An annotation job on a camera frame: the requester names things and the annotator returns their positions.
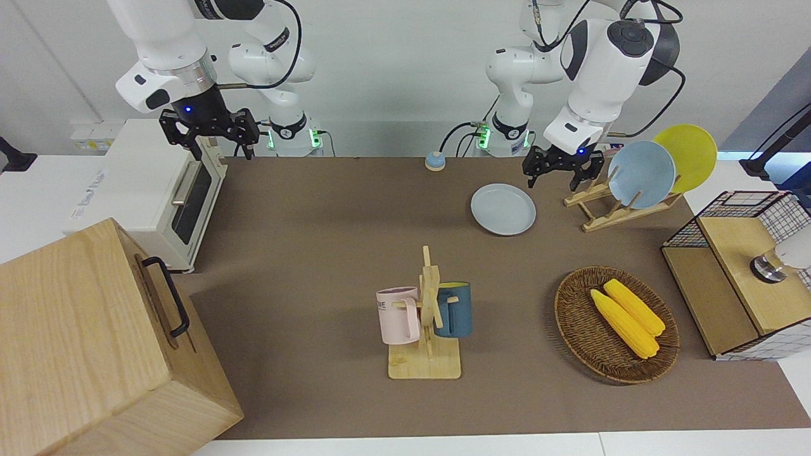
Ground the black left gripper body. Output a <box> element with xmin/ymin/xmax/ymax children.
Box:
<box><xmin>523</xmin><ymin>144</ymin><xmax>606</xmax><ymax>175</ymax></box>

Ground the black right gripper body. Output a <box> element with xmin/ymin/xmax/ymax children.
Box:
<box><xmin>158</xmin><ymin>85</ymin><xmax>260</xmax><ymax>148</ymax></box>

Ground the gray plate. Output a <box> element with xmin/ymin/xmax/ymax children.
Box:
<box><xmin>471</xmin><ymin>184</ymin><xmax>537</xmax><ymax>236</ymax></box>

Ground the wooden plate rack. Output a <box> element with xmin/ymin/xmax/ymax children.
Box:
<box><xmin>564</xmin><ymin>176</ymin><xmax>684</xmax><ymax>232</ymax></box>

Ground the light blue plate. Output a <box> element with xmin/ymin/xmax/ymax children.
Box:
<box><xmin>608</xmin><ymin>141</ymin><xmax>677</xmax><ymax>210</ymax></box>

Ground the yellow plate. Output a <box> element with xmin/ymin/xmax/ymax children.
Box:
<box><xmin>653</xmin><ymin>124</ymin><xmax>718</xmax><ymax>194</ymax></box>

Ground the white toaster oven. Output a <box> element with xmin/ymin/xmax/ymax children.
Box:
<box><xmin>63</xmin><ymin>118</ymin><xmax>227</xmax><ymax>273</ymax></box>

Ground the brown table mat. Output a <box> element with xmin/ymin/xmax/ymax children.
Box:
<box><xmin>171</xmin><ymin>155</ymin><xmax>811</xmax><ymax>441</ymax></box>

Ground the yellow corn cob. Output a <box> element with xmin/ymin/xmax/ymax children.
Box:
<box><xmin>591</xmin><ymin>289</ymin><xmax>660</xmax><ymax>360</ymax></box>
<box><xmin>603</xmin><ymin>279</ymin><xmax>666</xmax><ymax>337</ymax></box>

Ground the brown wicker basket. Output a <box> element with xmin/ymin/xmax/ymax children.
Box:
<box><xmin>554</xmin><ymin>266</ymin><xmax>680</xmax><ymax>384</ymax></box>

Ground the dark blue mug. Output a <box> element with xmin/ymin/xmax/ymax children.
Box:
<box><xmin>433</xmin><ymin>282</ymin><xmax>473</xmax><ymax>338</ymax></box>

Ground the pink mug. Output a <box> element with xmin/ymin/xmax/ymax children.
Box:
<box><xmin>376</xmin><ymin>287</ymin><xmax>421</xmax><ymax>345</ymax></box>

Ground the wooden mug tree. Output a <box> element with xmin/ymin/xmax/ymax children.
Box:
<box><xmin>388</xmin><ymin>246</ymin><xmax>462</xmax><ymax>380</ymax></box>

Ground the white cylindrical bottle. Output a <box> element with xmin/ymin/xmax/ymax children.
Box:
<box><xmin>751</xmin><ymin>228</ymin><xmax>811</xmax><ymax>282</ymax></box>

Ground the black base cable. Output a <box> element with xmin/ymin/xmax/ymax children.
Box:
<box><xmin>439</xmin><ymin>120</ymin><xmax>496</xmax><ymax>158</ymax></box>

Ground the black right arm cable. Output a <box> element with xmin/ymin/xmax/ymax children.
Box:
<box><xmin>217</xmin><ymin>0</ymin><xmax>303</xmax><ymax>90</ymax></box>

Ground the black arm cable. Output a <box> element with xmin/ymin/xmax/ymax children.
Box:
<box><xmin>531</xmin><ymin>0</ymin><xmax>687</xmax><ymax>137</ymax></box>
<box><xmin>217</xmin><ymin>0</ymin><xmax>303</xmax><ymax>90</ymax></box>

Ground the white wall power outlet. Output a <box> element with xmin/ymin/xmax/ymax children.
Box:
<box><xmin>70</xmin><ymin>122</ymin><xmax>116</xmax><ymax>153</ymax></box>

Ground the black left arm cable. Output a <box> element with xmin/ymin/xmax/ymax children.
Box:
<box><xmin>531</xmin><ymin>0</ymin><xmax>687</xmax><ymax>137</ymax></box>

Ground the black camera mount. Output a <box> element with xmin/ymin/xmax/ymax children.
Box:
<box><xmin>739</xmin><ymin>101</ymin><xmax>811</xmax><ymax>179</ymax></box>
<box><xmin>0</xmin><ymin>136</ymin><xmax>37</xmax><ymax>173</ymax></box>

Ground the wire grid storage box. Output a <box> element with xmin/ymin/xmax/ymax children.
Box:
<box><xmin>661</xmin><ymin>190</ymin><xmax>811</xmax><ymax>362</ymax></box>

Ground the wooden box with black handle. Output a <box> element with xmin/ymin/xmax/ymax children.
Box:
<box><xmin>0</xmin><ymin>218</ymin><xmax>245</xmax><ymax>456</ymax></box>

